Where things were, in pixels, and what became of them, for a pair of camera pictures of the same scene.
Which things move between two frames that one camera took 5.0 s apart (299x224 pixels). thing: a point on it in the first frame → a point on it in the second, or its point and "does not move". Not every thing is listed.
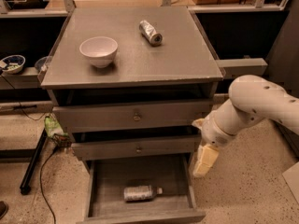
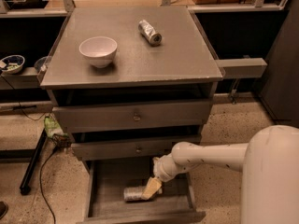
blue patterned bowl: (15, 63) does not move
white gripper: (213, 133) → (163, 170)
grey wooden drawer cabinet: (132, 120) does not move
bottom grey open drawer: (144, 189) does not move
